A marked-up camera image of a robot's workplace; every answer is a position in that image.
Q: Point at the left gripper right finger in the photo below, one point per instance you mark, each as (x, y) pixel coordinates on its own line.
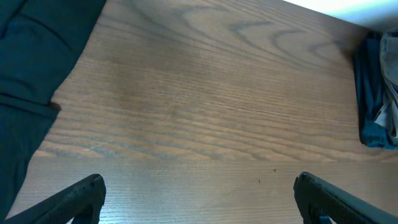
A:
(319, 202)

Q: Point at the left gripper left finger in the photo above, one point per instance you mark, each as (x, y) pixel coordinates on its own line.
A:
(79, 203)

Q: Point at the folded grey garment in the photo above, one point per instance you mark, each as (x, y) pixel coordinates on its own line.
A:
(387, 115)

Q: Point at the folded dark blue jeans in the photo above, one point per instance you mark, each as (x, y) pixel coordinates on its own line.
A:
(369, 85)

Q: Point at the black t-shirt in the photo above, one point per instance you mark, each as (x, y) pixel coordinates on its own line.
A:
(41, 42)

